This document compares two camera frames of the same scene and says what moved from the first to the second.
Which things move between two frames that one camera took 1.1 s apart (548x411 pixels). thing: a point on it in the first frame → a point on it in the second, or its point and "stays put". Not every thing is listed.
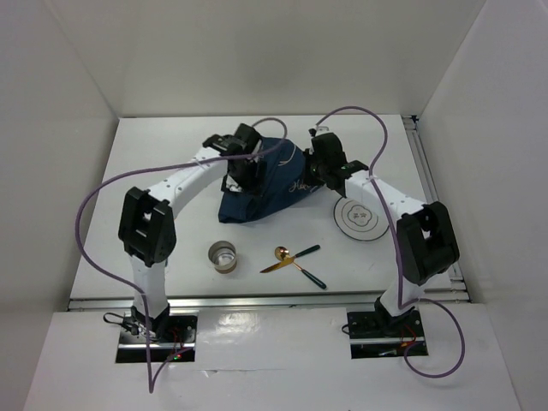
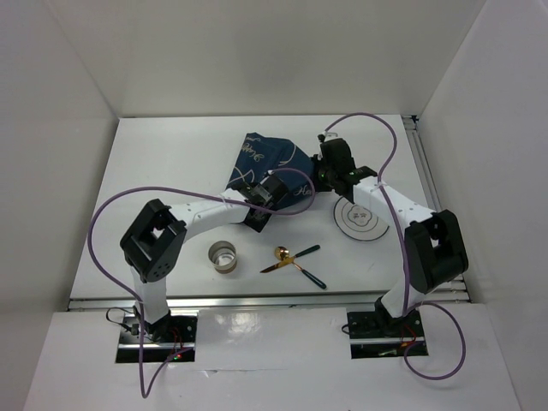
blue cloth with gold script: x=287 y=185 stays put
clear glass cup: x=223 y=256 stays put
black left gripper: x=252 y=185 → x=257 y=226
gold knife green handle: x=290 y=259 stays put
